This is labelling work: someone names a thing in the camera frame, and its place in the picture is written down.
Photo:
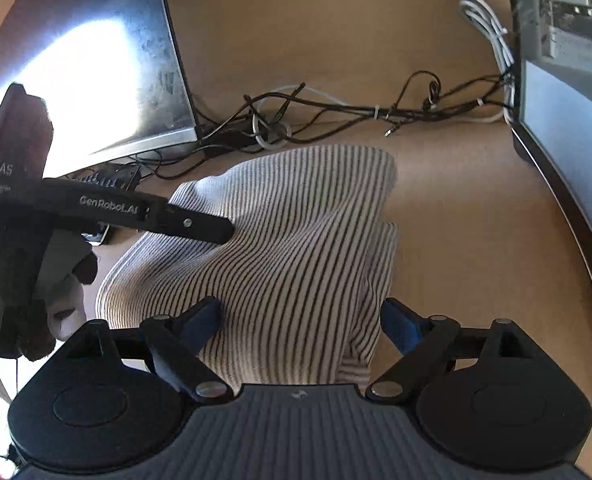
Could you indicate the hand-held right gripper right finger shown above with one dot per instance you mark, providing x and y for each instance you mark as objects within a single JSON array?
[{"x": 398, "y": 327}]

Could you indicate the black computer monitor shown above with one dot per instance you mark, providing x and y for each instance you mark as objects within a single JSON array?
[{"x": 91, "y": 60}]

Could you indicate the white computer case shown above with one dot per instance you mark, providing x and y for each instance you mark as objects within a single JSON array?
[{"x": 571, "y": 110}]

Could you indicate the black keyboard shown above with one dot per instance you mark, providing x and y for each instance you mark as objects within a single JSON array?
[{"x": 108, "y": 177}]

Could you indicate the striped beige shirt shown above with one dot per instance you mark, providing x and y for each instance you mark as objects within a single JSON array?
[{"x": 286, "y": 260}]

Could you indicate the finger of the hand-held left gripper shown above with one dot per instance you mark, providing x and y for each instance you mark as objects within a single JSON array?
[{"x": 196, "y": 225}]

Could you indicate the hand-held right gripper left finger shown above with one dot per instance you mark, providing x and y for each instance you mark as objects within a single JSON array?
[{"x": 203, "y": 322}]

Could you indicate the person's left hand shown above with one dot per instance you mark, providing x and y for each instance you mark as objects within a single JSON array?
[{"x": 68, "y": 285}]

